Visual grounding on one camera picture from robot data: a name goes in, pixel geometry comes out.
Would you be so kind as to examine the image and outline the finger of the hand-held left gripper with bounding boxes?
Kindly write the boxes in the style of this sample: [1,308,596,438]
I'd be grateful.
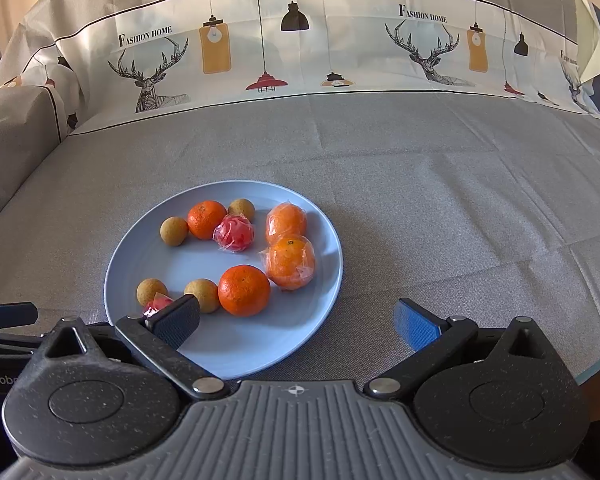
[0,302,39,330]
[0,330,48,358]

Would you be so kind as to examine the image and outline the grey pillow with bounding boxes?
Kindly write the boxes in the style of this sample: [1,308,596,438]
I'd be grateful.
[0,85,77,233]

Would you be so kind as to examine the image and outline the blue plate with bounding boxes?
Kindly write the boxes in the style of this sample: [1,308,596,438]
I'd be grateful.
[104,180,344,381]

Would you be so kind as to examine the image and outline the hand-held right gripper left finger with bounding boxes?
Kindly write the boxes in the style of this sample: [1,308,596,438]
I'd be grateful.
[32,294,230,401]

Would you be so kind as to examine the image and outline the red plastic fruit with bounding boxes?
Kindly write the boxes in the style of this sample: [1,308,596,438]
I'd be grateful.
[142,296,177,318]
[213,213,256,254]

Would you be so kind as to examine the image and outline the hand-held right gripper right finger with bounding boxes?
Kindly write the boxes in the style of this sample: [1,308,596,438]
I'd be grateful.
[362,297,568,401]

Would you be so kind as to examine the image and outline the brown longan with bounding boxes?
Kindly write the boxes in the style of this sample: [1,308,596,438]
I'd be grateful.
[160,216,189,247]
[183,278,221,314]
[136,278,170,308]
[227,198,256,222]

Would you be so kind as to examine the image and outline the plastic mandarin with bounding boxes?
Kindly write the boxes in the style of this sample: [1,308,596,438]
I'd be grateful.
[259,234,317,291]
[265,202,308,247]

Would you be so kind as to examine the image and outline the deer print quilt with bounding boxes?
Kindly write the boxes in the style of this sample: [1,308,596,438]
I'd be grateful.
[0,0,600,136]

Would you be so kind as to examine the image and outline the bare mandarin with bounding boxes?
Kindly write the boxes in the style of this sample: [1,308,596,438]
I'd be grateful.
[218,264,272,318]
[186,200,228,241]

